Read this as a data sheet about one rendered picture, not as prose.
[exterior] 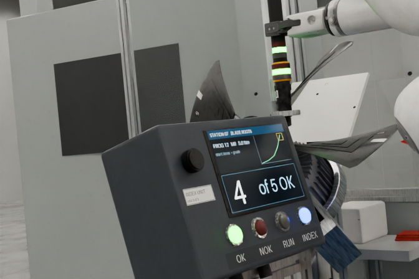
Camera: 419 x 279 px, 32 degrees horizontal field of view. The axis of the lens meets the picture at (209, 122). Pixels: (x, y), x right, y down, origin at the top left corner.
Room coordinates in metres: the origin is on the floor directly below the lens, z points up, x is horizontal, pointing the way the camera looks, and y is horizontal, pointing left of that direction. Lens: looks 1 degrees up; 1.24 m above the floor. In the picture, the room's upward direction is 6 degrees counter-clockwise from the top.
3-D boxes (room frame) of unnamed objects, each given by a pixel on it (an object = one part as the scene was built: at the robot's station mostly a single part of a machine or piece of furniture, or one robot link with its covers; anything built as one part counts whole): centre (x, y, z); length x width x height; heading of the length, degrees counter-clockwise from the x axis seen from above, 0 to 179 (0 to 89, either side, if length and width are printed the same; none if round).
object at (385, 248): (2.21, -0.45, 0.85); 0.36 x 0.24 x 0.03; 49
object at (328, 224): (1.71, -0.24, 0.98); 0.20 x 0.16 x 0.20; 139
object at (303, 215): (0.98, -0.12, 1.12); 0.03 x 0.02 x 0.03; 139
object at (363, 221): (2.29, -0.41, 0.92); 0.17 x 0.16 x 0.11; 139
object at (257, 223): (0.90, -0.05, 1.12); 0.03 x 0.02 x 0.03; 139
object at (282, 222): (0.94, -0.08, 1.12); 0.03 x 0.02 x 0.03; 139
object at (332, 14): (1.61, -0.31, 1.46); 0.09 x 0.03 x 0.08; 140
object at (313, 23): (1.65, -0.26, 1.46); 0.11 x 0.10 x 0.07; 50
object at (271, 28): (1.69, -0.17, 1.46); 0.07 x 0.03 x 0.03; 50
